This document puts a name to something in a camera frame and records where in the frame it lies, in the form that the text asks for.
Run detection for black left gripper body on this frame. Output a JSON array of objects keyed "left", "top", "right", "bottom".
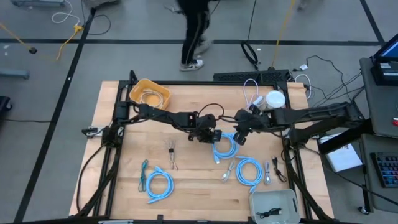
[{"left": 194, "top": 126, "right": 214, "bottom": 143}]

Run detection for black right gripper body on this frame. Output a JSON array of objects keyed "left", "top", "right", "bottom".
[{"left": 235, "top": 108, "right": 261, "bottom": 134}]

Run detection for light blue cable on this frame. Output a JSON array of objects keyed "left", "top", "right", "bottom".
[
  {"left": 145, "top": 165, "right": 175, "bottom": 205},
  {"left": 212, "top": 132, "right": 239, "bottom": 165},
  {"left": 235, "top": 155, "right": 264, "bottom": 194}
]

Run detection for white USB cable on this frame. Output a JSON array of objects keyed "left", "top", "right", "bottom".
[{"left": 221, "top": 160, "right": 236, "bottom": 183}]

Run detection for black USB cable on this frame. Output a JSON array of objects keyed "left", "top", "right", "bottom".
[
  {"left": 256, "top": 207, "right": 283, "bottom": 220},
  {"left": 271, "top": 155, "right": 289, "bottom": 184}
]

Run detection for grey braided USB cable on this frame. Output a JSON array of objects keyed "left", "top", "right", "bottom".
[{"left": 263, "top": 160, "right": 273, "bottom": 185}]

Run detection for teal braided cable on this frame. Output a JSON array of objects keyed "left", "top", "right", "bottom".
[{"left": 138, "top": 159, "right": 149, "bottom": 193}]

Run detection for yellow plastic bin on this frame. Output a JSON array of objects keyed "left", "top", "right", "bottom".
[{"left": 129, "top": 78, "right": 172, "bottom": 110}]

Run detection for pale green plastic bin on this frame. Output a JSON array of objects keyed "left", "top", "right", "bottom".
[{"left": 248, "top": 188, "right": 302, "bottom": 224}]

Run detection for white paper box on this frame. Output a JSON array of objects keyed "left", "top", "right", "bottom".
[{"left": 317, "top": 133, "right": 364, "bottom": 174}]

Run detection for person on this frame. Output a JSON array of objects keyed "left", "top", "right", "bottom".
[{"left": 177, "top": 0, "right": 215, "bottom": 72}]

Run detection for grey cart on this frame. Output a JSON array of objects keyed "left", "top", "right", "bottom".
[{"left": 359, "top": 57, "right": 398, "bottom": 214}]

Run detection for black laptop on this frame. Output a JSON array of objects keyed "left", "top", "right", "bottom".
[{"left": 371, "top": 32, "right": 398, "bottom": 87}]

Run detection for black backlit keyboard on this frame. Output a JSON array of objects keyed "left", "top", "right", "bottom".
[{"left": 369, "top": 151, "right": 398, "bottom": 189}]

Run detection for grey equipment base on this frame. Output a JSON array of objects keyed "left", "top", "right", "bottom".
[
  {"left": 11, "top": 0, "right": 66, "bottom": 7},
  {"left": 82, "top": 0, "right": 121, "bottom": 9}
]

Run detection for grey floor bar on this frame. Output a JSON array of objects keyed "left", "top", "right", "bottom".
[{"left": 0, "top": 68, "right": 30, "bottom": 80}]

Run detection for black floor object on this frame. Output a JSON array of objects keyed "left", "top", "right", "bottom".
[{"left": 0, "top": 95, "right": 13, "bottom": 113}]

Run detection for white power cable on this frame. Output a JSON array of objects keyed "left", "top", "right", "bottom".
[{"left": 242, "top": 78, "right": 265, "bottom": 110}]

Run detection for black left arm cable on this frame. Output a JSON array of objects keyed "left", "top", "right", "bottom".
[{"left": 198, "top": 102, "right": 226, "bottom": 121}]

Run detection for black perforated cable tray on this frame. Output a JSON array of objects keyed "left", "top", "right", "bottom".
[{"left": 213, "top": 69, "right": 292, "bottom": 83}]

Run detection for black table frame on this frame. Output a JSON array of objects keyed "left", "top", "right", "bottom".
[{"left": 68, "top": 70, "right": 336, "bottom": 224}]

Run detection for black hanging cable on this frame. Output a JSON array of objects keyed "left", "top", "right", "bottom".
[{"left": 240, "top": 0, "right": 261, "bottom": 71}]

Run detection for white looped cable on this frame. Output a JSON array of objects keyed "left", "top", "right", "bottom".
[{"left": 294, "top": 73, "right": 312, "bottom": 100}]

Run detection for yellow hanging cord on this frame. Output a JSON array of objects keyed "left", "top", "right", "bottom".
[{"left": 269, "top": 0, "right": 296, "bottom": 70}]

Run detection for black floor cable bundle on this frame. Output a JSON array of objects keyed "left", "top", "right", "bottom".
[{"left": 292, "top": 54, "right": 365, "bottom": 108}]

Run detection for black looped floor cable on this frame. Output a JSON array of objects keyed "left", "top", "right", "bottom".
[{"left": 81, "top": 0, "right": 112, "bottom": 36}]

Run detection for yellow floor extension cord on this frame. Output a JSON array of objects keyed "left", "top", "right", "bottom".
[{"left": 55, "top": 24, "right": 85, "bottom": 62}]

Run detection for yellow cord with black end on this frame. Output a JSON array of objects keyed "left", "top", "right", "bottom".
[{"left": 0, "top": 22, "right": 38, "bottom": 55}]

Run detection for white floor cable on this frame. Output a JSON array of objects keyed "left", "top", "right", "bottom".
[{"left": 51, "top": 0, "right": 81, "bottom": 26}]

